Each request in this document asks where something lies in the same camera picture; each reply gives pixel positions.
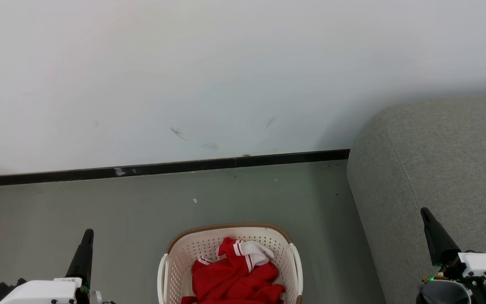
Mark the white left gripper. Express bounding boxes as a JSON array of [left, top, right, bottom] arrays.
[[0, 229, 103, 304]]

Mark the grey fabric sofa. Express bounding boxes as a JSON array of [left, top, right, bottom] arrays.
[[346, 94, 486, 304]]

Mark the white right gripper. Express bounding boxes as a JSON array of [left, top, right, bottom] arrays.
[[416, 207, 486, 304]]

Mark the cream perforated plastic laundry basket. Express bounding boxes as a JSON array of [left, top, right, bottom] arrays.
[[157, 223, 303, 304]]

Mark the black wall baseboard strip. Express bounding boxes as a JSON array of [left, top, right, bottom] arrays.
[[0, 149, 350, 188]]

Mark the red and white jersey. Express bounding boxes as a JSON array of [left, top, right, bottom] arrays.
[[192, 237, 279, 292]]

